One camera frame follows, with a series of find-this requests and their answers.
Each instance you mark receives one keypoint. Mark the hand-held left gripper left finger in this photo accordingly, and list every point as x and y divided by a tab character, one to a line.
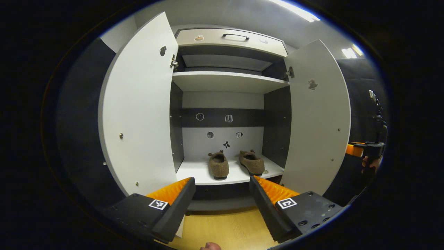
175	211

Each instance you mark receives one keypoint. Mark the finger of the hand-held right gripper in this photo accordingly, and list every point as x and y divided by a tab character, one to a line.
352	150

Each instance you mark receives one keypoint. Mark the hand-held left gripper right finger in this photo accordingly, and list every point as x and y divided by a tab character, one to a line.
265	208

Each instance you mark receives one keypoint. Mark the white shoe cabinet door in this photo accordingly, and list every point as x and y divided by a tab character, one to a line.
138	104
315	132

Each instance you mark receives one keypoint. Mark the brown fuzzy shoe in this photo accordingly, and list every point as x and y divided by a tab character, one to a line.
251	163
218	168

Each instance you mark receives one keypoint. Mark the white shoe cabinet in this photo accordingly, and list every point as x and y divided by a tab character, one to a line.
225	81

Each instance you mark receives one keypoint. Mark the small ceiling light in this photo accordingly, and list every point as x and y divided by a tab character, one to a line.
348	52

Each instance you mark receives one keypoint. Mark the long ceiling light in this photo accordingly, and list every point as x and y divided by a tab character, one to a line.
298	10

